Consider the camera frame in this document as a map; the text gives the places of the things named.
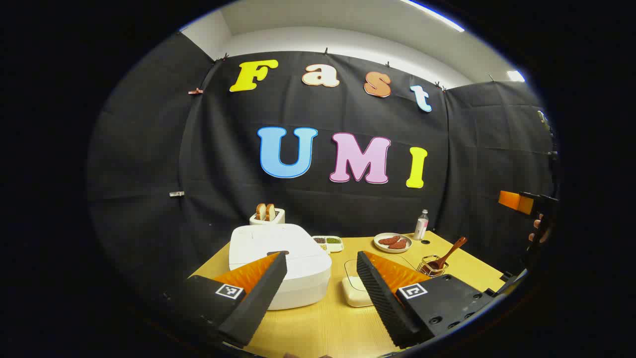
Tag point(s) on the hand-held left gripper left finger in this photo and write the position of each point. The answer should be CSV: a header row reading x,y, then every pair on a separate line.
x,y
258,298

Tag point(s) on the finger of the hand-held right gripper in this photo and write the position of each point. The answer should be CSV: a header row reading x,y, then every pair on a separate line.
x,y
509,200

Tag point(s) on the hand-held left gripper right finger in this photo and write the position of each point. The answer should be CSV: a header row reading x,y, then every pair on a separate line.
x,y
380,298

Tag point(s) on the white rice cooker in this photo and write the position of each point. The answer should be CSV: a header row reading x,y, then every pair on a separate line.
x,y
305,278

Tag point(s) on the brown wooden spoon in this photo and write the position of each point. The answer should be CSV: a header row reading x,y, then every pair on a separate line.
x,y
447,256

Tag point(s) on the white round plate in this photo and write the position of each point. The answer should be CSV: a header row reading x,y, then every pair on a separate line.
x,y
380,247

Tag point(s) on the red-brown sausage piece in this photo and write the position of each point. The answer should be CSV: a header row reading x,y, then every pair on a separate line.
x,y
399,244
388,240

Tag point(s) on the white divided bean dish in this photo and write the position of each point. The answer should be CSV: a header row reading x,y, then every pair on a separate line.
x,y
329,243

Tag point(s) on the clear bottle with pink label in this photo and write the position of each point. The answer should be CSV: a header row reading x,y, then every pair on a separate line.
x,y
421,227

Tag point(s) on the white toaster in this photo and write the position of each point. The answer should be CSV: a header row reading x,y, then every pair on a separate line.
x,y
278,218

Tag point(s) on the toast bread slice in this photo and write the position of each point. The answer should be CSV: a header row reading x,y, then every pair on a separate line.
x,y
271,211
260,211

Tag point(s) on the small ceiling light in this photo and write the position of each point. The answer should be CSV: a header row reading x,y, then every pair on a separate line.
x,y
516,76

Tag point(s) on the black backdrop cloth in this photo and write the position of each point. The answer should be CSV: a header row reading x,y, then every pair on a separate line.
x,y
223,149

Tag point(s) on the long ceiling light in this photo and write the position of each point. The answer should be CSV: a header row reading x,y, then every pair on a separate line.
x,y
432,14

